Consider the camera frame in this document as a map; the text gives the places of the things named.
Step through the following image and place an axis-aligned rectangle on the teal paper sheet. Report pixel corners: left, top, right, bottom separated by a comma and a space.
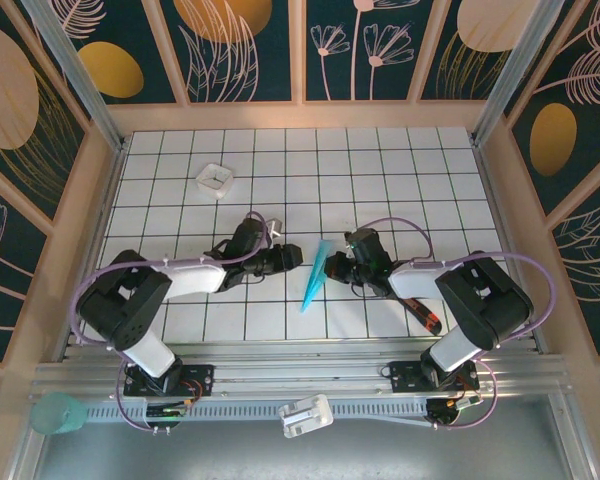
299, 238, 333, 315

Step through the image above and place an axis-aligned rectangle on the small white square dish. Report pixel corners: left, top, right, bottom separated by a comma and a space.
195, 163, 234, 202

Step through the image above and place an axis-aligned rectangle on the small black circuit board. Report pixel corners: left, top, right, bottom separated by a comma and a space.
427, 397, 481, 424
144, 404, 191, 421

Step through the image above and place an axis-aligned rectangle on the teal plastic cup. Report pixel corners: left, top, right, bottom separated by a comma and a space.
29, 392, 89, 436

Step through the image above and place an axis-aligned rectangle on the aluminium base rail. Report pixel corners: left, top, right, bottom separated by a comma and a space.
29, 339, 571, 401

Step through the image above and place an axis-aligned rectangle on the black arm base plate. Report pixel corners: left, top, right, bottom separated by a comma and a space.
388, 360, 481, 396
123, 363, 216, 399

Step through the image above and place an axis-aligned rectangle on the grey slotted cable tray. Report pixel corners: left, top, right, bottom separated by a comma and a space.
84, 399, 431, 424

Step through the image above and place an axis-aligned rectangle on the white plastic bracket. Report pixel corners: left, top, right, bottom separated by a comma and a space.
277, 393, 335, 440

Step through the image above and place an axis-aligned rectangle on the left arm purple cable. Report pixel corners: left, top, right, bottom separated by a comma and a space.
69, 210, 276, 432

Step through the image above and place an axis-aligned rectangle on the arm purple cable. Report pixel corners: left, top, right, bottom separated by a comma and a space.
342, 215, 555, 431
69, 210, 276, 432

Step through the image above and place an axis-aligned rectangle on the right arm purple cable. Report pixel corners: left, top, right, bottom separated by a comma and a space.
342, 215, 555, 431

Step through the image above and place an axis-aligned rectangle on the aluminium frame post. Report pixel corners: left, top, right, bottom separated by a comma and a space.
472, 0, 569, 146
22, 0, 126, 151

